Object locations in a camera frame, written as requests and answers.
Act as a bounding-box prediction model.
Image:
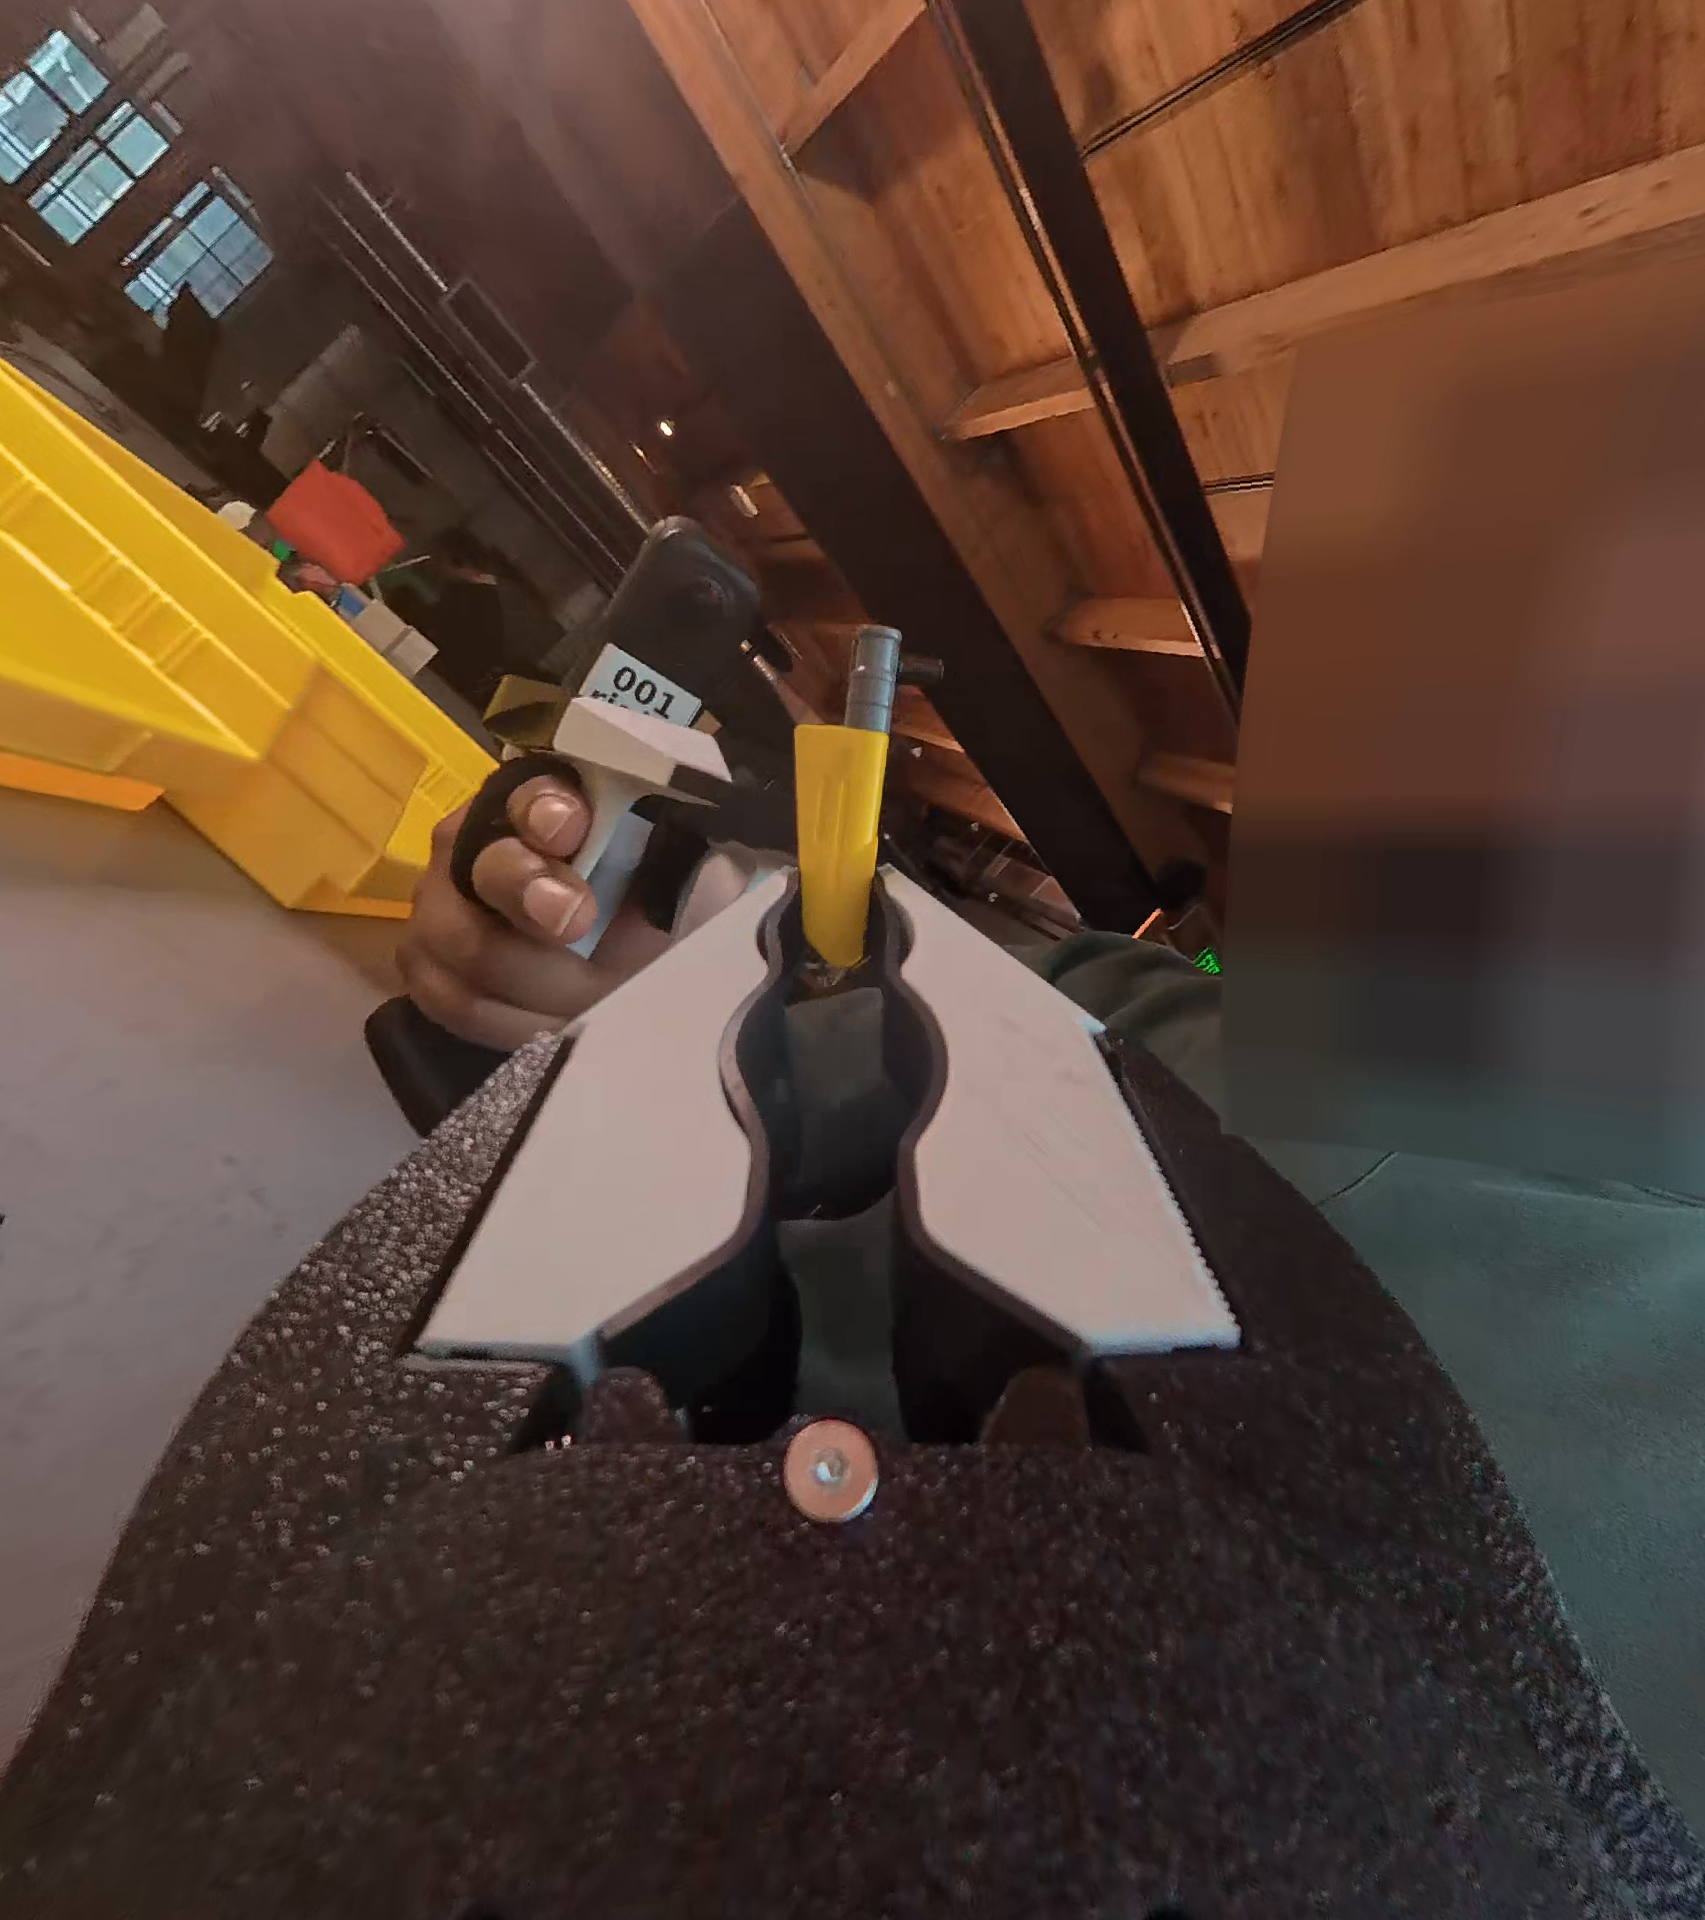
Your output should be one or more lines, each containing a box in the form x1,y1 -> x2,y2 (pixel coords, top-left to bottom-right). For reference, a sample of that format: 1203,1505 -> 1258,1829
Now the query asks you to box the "red orange container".
264,456 -> 406,585

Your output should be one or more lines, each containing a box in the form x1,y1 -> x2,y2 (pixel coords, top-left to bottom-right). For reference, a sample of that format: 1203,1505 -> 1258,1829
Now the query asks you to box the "paned window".
0,27 -> 279,325

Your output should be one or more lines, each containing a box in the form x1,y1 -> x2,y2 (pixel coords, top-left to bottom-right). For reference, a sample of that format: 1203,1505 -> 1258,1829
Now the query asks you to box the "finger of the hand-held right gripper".
549,696 -> 737,813

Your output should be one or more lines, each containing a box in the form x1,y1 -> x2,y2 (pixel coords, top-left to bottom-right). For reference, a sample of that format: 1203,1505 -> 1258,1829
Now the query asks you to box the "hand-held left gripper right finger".
867,871 -> 1240,1371

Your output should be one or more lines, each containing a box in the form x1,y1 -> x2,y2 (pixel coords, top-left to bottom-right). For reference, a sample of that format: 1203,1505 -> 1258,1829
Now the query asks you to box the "yellow grey lego arm assembly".
789,624 -> 947,992

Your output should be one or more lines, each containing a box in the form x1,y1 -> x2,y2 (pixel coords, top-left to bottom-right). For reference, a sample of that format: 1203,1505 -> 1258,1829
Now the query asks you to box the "person's green sweatshirt torso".
1214,1133 -> 1705,1920

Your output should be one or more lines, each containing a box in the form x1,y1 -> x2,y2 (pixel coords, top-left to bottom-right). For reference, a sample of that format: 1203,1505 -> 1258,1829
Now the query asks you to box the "person's right hand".
402,781 -> 677,1057

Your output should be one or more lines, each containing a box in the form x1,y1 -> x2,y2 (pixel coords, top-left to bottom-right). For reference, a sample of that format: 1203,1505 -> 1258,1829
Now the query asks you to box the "yellow plastic parts bin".
163,592 -> 500,920
0,270 -> 345,820

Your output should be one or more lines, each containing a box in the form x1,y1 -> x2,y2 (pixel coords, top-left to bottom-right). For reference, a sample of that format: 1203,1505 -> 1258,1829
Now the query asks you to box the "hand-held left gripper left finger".
417,871 -> 809,1374

